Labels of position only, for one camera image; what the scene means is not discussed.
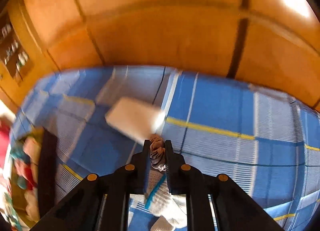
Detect white knitted socks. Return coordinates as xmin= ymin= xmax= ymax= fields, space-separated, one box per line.
xmin=144 ymin=169 xmax=187 ymax=230

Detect brown patterned scrunchie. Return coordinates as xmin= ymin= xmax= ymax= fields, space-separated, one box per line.
xmin=150 ymin=134 xmax=166 ymax=171

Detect red fluffy sponge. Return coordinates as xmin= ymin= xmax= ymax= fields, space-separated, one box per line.
xmin=14 ymin=159 xmax=37 ymax=190

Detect blue plush bear pink dress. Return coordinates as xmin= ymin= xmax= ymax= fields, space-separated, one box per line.
xmin=10 ymin=144 xmax=27 ymax=190

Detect pink towel blue band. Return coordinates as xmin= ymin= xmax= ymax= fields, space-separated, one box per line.
xmin=23 ymin=137 xmax=41 ymax=183

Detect clear plastic bag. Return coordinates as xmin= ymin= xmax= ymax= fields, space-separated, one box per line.
xmin=24 ymin=190 xmax=40 ymax=222

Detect gold shallow box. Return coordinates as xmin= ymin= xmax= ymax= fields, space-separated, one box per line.
xmin=9 ymin=127 xmax=57 ymax=229

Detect blue plaid bed cover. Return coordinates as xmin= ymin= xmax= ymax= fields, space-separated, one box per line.
xmin=10 ymin=66 xmax=319 ymax=230

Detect red bag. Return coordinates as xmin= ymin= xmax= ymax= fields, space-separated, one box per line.
xmin=0 ymin=117 xmax=10 ymax=169

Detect wooden door with shelves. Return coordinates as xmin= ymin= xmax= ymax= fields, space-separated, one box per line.
xmin=1 ymin=0 xmax=60 ymax=112

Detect wooden wardrobe wall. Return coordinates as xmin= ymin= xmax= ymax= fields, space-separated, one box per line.
xmin=22 ymin=0 xmax=319 ymax=110

